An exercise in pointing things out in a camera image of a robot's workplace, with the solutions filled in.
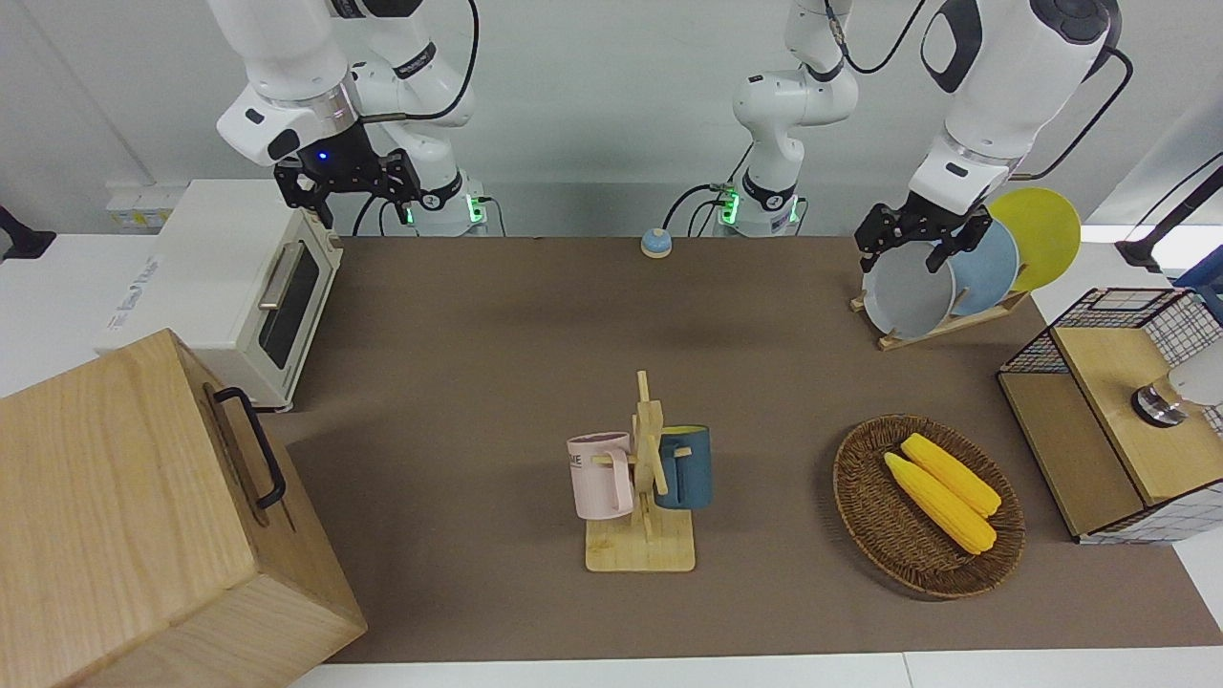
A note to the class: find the light blue plate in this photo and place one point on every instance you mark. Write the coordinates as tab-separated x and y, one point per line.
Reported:
984	272

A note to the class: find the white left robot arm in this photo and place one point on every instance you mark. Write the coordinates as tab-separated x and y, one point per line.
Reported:
1003	76

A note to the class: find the light wooden box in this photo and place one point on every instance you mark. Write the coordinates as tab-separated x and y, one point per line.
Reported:
115	516

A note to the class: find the wooden mug tree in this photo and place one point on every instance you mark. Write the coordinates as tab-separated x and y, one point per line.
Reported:
642	545

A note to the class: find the pink mug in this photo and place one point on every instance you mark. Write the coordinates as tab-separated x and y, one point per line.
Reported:
597	483

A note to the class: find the wooden plate rack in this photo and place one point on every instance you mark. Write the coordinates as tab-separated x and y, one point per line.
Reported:
941	328

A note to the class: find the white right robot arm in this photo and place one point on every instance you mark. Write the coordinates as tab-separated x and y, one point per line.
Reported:
277	57

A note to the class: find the small blue bell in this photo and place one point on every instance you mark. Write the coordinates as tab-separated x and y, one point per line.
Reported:
655	244

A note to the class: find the brown table mat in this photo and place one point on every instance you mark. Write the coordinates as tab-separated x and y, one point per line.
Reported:
478	382

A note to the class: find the brown wicker basket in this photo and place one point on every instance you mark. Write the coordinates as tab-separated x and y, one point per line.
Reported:
879	516

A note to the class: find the blue object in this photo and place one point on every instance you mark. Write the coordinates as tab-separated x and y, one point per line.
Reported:
1206	282

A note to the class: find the yellow plate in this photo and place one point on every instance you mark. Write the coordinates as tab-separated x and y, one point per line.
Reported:
1041	234

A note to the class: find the white lamp with silver base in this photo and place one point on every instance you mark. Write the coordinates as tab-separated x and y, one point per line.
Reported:
1199	382

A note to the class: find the black camera stand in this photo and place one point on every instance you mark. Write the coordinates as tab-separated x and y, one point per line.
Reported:
1170	205

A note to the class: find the black stand foot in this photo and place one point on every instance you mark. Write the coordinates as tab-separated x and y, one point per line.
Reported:
19	239

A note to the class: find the white toaster oven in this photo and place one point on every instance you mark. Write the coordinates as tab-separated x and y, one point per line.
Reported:
205	268

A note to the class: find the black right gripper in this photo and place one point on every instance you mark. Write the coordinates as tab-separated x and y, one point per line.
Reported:
339	158

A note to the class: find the dark blue mug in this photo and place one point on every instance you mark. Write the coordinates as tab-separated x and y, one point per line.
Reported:
690	473

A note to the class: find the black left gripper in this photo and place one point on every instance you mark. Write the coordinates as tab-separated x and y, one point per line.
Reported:
922	222

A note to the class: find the yellow corn cob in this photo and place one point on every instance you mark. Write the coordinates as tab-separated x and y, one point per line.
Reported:
955	475
941	506

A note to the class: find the gray plate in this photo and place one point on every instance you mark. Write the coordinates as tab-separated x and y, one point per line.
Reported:
906	291

